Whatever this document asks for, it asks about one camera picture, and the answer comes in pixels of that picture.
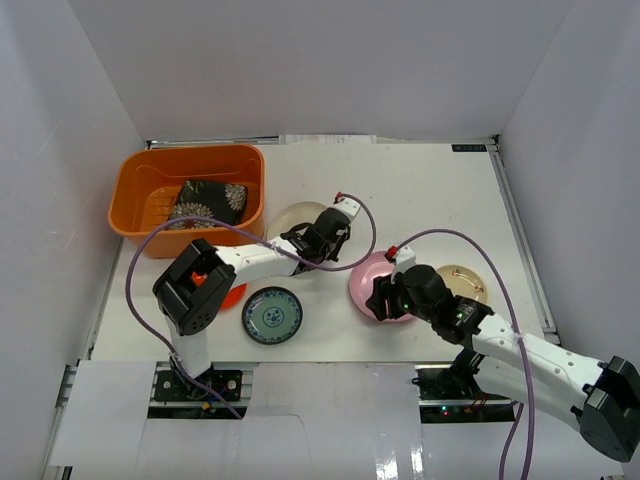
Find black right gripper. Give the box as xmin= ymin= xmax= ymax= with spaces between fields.
xmin=365 ymin=272 xmax=435 ymax=324

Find pink round plate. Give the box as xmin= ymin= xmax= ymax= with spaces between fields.
xmin=348 ymin=250 xmax=393 ymax=321

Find cream bear plate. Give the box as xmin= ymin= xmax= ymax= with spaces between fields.
xmin=265 ymin=201 xmax=326 ymax=240

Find small beige floral plate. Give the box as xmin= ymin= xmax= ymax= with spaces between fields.
xmin=436 ymin=264 xmax=489 ymax=304

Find blue patterned dark plate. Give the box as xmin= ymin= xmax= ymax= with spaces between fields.
xmin=241 ymin=286 xmax=303 ymax=345

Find black floral square plate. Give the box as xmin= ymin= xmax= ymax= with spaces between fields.
xmin=169 ymin=180 xmax=248 ymax=225

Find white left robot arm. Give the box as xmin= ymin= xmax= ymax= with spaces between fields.
xmin=152 ymin=206 xmax=357 ymax=399

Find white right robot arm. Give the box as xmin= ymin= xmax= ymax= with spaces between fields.
xmin=366 ymin=265 xmax=639 ymax=463

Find orange plastic bin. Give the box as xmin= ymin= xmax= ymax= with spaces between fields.
xmin=108 ymin=144 xmax=265 ymax=246

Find orange translucent plate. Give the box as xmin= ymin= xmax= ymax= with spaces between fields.
xmin=190 ymin=272 xmax=247 ymax=310

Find white paper sheets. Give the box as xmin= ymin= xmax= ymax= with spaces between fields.
xmin=279 ymin=134 xmax=377 ymax=145

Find dark table label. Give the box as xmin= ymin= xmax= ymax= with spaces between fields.
xmin=451 ymin=144 xmax=487 ymax=153

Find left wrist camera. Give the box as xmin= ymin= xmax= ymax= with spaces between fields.
xmin=332 ymin=193 xmax=361 ymax=222

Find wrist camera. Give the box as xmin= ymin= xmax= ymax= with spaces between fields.
xmin=385 ymin=246 xmax=416 ymax=275
xmin=332 ymin=193 xmax=361 ymax=222

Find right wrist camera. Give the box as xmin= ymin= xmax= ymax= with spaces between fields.
xmin=385 ymin=246 xmax=416 ymax=275

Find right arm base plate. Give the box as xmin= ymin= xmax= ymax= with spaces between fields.
xmin=412 ymin=362 xmax=516 ymax=416

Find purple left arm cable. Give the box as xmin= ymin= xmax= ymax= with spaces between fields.
xmin=123 ymin=192 xmax=377 ymax=419

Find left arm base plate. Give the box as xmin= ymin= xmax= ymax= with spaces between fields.
xmin=151 ymin=369 xmax=243 ymax=403

